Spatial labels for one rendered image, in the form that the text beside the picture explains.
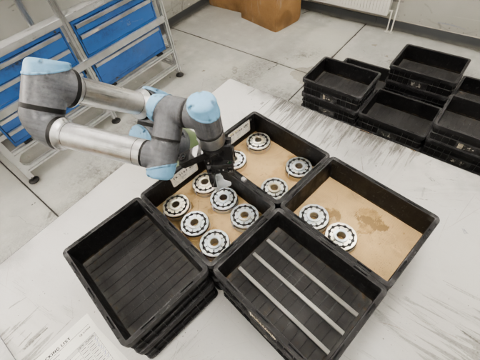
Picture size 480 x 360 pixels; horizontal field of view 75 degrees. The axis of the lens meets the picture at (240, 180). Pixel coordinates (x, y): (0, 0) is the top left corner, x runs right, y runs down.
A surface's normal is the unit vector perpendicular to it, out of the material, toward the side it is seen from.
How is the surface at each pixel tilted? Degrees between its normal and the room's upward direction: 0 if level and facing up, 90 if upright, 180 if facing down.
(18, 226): 0
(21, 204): 0
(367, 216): 0
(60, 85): 82
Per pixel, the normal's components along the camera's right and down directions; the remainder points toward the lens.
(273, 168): -0.10, -0.61
